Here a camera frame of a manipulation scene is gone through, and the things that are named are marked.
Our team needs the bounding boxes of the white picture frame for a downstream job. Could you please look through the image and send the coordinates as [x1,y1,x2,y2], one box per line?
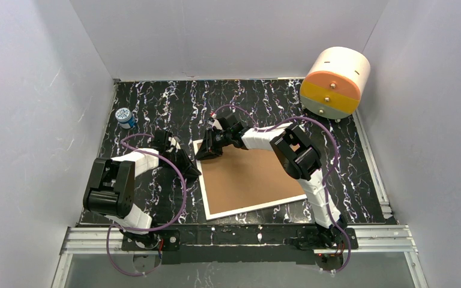
[192,123,307,221]

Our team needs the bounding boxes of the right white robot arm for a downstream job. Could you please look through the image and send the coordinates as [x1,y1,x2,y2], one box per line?
[195,115,341,229]

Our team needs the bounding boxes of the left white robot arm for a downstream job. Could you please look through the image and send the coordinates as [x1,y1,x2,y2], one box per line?
[82,130,201,235]

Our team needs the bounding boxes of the small blue lidded jar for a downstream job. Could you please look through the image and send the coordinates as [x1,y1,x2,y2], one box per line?
[115,107,136,129]

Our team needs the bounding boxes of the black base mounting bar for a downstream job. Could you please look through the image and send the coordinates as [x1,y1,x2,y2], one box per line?
[121,224,358,265]

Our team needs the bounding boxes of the white cylindrical drawer unit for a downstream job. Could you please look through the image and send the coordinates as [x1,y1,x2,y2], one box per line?
[300,47,371,121]

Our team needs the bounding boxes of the aluminium rail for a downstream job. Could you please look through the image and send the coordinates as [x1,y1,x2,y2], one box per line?
[51,225,428,287]

